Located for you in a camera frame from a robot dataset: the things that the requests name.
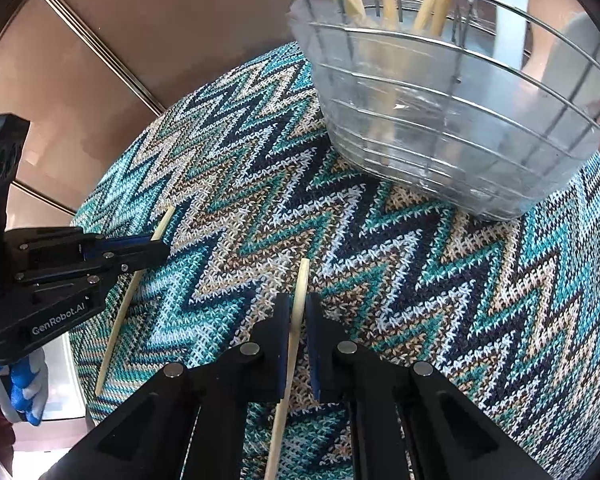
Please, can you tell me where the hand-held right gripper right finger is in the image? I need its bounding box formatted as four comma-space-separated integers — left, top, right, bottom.
306, 293, 556, 480

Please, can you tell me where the pink ceramic spoon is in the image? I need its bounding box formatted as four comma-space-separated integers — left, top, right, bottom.
522, 0, 588, 78

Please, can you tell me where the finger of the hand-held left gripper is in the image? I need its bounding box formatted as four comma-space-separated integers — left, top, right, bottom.
5, 226, 165, 262
14, 246, 172, 287

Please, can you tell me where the brown cabinet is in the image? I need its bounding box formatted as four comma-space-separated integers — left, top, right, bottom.
0, 0, 331, 241

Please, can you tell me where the white ceramic spoon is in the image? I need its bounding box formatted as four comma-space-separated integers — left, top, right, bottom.
482, 0, 556, 68

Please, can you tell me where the zigzag woven mat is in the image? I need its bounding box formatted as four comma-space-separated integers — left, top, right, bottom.
70, 42, 600, 480

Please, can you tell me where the wire and plastic utensil basket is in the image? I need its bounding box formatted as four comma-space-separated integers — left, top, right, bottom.
270, 0, 600, 222

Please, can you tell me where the person's left hand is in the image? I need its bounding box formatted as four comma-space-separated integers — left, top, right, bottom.
0, 347, 49, 426

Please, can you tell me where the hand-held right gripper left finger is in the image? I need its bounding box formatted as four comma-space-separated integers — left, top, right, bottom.
40, 293, 292, 480

